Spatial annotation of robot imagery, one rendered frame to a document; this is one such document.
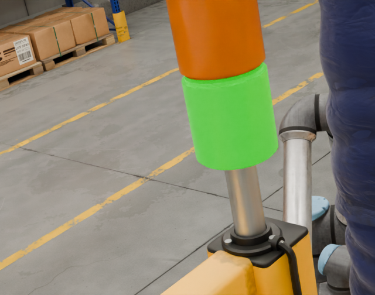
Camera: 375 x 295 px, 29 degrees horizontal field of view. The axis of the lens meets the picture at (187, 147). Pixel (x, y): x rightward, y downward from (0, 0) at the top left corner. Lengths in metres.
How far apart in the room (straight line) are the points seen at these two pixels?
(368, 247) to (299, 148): 0.78
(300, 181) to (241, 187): 1.76
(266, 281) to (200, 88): 0.13
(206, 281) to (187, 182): 5.12
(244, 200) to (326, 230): 2.28
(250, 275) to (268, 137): 0.09
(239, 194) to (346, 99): 0.94
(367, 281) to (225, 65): 1.20
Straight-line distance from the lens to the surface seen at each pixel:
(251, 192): 0.45
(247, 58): 0.40
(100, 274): 4.64
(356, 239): 1.53
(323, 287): 2.13
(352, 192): 1.47
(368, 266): 1.55
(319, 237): 2.74
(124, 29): 10.23
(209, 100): 0.41
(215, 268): 0.45
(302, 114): 2.25
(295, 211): 2.18
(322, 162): 5.53
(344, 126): 1.41
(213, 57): 0.40
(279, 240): 0.45
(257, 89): 0.41
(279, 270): 0.46
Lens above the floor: 2.34
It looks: 22 degrees down
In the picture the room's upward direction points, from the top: 11 degrees counter-clockwise
